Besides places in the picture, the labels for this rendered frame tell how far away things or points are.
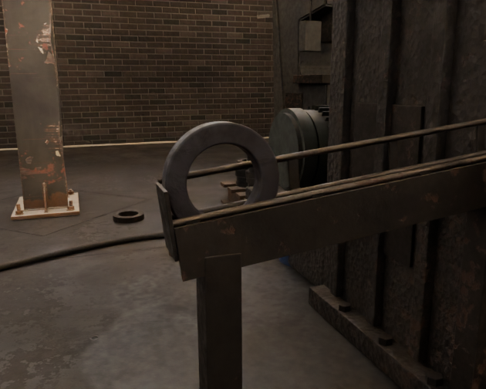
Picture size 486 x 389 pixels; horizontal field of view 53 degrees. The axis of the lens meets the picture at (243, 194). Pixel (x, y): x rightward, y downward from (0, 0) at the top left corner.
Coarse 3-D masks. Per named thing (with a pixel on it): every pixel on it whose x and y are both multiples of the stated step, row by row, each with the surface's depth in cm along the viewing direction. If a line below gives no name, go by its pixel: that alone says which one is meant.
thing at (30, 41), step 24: (24, 0) 279; (48, 0) 283; (24, 24) 282; (48, 24) 284; (24, 48) 284; (48, 48) 286; (24, 72) 287; (48, 72) 291; (24, 96) 290; (48, 96) 294; (24, 120) 292; (48, 120) 296; (24, 144) 295; (48, 144) 299; (24, 168) 298; (48, 168) 302; (24, 192) 301; (48, 192) 305; (72, 192) 347; (24, 216) 291; (48, 216) 296
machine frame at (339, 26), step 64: (384, 0) 126; (448, 0) 106; (384, 64) 128; (448, 64) 109; (384, 128) 131; (384, 256) 139; (448, 256) 116; (384, 320) 143; (448, 320) 117; (448, 384) 118
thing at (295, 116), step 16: (288, 112) 218; (304, 112) 214; (320, 112) 218; (272, 128) 231; (288, 128) 214; (304, 128) 206; (320, 128) 210; (272, 144) 232; (288, 144) 216; (304, 144) 205; (320, 144) 208; (304, 160) 206; (320, 160) 209; (288, 176) 218; (304, 176) 210; (320, 176) 214; (304, 256) 198; (320, 256) 185; (304, 272) 199; (320, 272) 186
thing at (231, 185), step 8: (240, 160) 315; (248, 160) 289; (248, 168) 293; (240, 176) 310; (248, 176) 289; (224, 184) 320; (232, 184) 322; (240, 184) 312; (248, 184) 292; (232, 192) 304; (240, 192) 296; (224, 200) 330; (232, 200) 322; (240, 200) 304
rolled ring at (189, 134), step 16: (208, 128) 72; (224, 128) 73; (240, 128) 74; (176, 144) 73; (192, 144) 72; (208, 144) 72; (240, 144) 74; (256, 144) 75; (176, 160) 71; (192, 160) 72; (256, 160) 76; (272, 160) 76; (176, 176) 72; (256, 176) 78; (272, 176) 77; (176, 192) 72; (256, 192) 78; (272, 192) 78; (176, 208) 73; (192, 208) 74
